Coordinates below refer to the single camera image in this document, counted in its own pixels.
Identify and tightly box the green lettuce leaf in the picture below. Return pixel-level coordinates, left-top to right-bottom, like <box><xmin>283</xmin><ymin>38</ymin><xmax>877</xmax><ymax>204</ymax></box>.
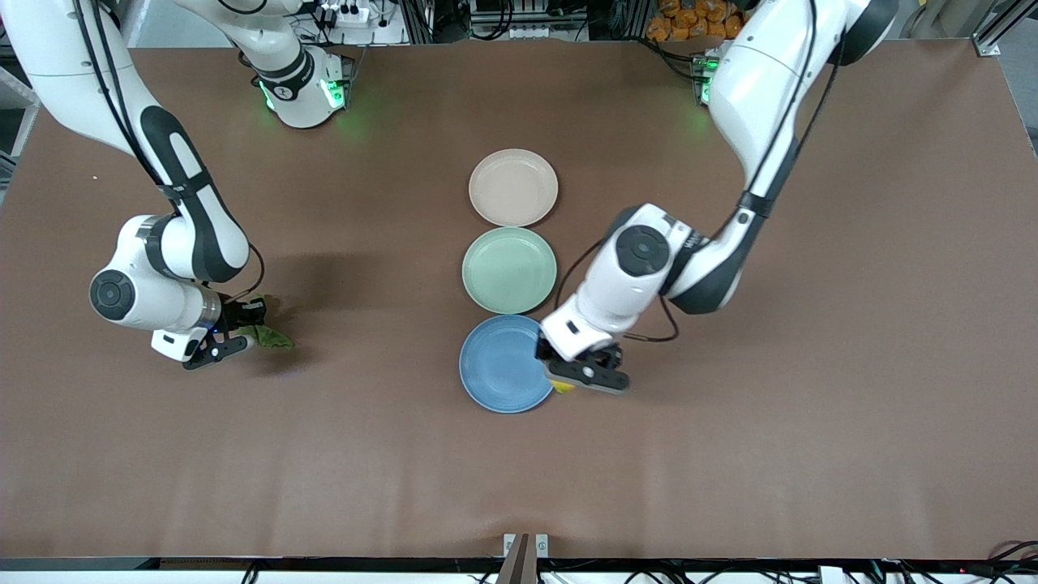
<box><xmin>242</xmin><ymin>295</ymin><xmax>296</xmax><ymax>352</ymax></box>

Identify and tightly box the blue round plate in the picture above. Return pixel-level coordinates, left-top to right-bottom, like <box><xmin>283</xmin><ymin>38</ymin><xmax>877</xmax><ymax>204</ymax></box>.
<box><xmin>458</xmin><ymin>314</ymin><xmax>561</xmax><ymax>414</ymax></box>

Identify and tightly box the light green round plate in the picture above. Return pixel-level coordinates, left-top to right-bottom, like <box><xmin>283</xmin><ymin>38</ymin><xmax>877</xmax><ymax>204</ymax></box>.
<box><xmin>461</xmin><ymin>226</ymin><xmax>559</xmax><ymax>316</ymax></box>

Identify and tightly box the beige round plate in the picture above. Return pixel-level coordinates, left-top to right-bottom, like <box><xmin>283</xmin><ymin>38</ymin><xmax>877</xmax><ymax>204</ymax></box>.
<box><xmin>468</xmin><ymin>148</ymin><xmax>560</xmax><ymax>228</ymax></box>

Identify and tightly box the white power strip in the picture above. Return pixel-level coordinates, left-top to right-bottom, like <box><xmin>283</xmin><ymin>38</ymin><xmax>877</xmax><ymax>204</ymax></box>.
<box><xmin>319</xmin><ymin>2</ymin><xmax>372</xmax><ymax>27</ymax></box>

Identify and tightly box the black equipment rack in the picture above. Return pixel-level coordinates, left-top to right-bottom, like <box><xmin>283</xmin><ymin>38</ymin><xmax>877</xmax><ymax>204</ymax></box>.
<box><xmin>405</xmin><ymin>0</ymin><xmax>650</xmax><ymax>44</ymax></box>

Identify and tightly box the bag of orange items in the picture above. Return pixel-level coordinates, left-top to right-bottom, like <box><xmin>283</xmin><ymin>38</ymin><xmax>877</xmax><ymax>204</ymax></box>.
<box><xmin>646</xmin><ymin>0</ymin><xmax>748</xmax><ymax>43</ymax></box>

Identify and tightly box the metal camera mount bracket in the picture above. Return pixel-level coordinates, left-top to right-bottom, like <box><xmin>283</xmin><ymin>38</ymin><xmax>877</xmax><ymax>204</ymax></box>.
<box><xmin>496</xmin><ymin>533</ymin><xmax>550</xmax><ymax>584</ymax></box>

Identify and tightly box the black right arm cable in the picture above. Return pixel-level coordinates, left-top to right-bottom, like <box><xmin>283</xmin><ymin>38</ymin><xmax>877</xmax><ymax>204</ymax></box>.
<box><xmin>71</xmin><ymin>0</ymin><xmax>266</xmax><ymax>305</ymax></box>

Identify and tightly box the aluminium frame profile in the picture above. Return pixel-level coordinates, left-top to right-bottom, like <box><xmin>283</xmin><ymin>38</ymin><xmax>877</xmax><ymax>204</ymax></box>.
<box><xmin>972</xmin><ymin>0</ymin><xmax>1031</xmax><ymax>58</ymax></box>

